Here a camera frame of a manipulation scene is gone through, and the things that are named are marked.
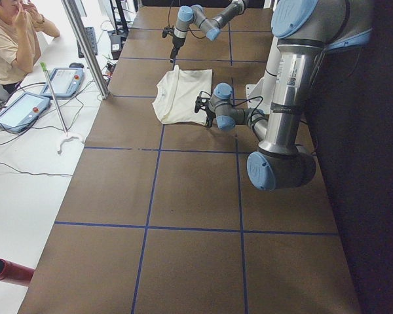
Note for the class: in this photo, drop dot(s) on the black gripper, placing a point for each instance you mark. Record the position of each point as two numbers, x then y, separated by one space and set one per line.
176 42
210 116

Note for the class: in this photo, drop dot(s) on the cream long-sleeve cat shirt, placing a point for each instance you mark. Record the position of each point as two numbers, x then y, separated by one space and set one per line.
177 92

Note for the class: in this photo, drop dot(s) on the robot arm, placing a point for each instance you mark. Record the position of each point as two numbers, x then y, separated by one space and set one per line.
305 32
209 26

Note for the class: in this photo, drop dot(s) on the black keyboard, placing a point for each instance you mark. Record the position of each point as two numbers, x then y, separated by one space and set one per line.
91 36

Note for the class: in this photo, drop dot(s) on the black computer mouse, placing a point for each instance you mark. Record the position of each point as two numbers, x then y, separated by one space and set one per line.
77 65

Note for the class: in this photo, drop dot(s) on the far blue teach pendant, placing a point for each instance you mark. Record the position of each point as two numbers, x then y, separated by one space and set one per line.
66 81

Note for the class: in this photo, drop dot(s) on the blue teach pendant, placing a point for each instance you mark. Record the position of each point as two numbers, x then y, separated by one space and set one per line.
22 113
66 81

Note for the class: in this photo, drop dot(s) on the reach stick with white hook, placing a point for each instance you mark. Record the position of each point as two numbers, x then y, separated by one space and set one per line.
67 136

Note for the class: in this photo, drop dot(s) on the person in beige shirt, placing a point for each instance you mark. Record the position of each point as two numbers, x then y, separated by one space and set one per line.
20 21

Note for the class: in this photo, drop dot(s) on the near blue teach pendant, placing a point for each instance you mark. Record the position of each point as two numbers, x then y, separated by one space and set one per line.
22 113

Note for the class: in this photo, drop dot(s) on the red cylinder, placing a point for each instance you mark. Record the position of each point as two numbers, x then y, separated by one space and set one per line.
14 273

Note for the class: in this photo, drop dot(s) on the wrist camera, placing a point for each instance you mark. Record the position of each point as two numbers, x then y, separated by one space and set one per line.
167 31
201 103

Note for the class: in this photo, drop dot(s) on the grey aluminium post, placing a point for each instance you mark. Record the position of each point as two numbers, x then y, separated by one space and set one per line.
77 26

